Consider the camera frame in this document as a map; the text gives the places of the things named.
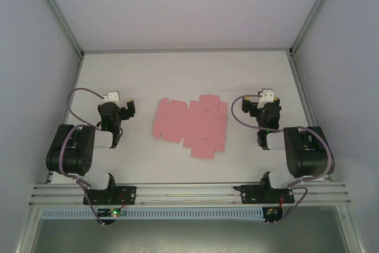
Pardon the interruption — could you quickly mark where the pink paper box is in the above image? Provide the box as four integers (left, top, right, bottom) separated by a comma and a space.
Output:
153, 94, 228, 159

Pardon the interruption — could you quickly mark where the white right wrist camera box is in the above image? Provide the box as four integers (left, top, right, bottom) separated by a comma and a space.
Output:
256, 88, 275, 109

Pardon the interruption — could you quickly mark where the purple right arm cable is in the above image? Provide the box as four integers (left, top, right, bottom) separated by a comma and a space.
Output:
230, 92, 334, 226

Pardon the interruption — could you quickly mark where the aluminium table side rail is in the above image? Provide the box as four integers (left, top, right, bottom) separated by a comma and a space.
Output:
286, 51, 334, 182
44, 54, 85, 184

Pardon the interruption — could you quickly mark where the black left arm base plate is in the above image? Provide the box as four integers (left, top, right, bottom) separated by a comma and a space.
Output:
82, 185, 137, 206

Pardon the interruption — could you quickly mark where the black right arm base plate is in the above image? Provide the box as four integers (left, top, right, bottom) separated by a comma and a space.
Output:
233, 184, 296, 206

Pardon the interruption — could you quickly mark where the aluminium frame crossbar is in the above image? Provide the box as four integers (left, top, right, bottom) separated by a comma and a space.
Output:
82, 46, 293, 56

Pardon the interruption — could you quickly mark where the aluminium frame post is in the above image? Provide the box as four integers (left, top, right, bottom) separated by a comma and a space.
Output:
288, 0, 341, 57
28, 0, 85, 58

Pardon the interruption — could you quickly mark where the aluminium mounting rail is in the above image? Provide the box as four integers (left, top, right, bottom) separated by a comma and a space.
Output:
28, 181, 352, 208

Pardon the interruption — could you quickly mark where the grey slotted cable duct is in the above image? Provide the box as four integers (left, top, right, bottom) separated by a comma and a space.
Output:
40, 207, 264, 220

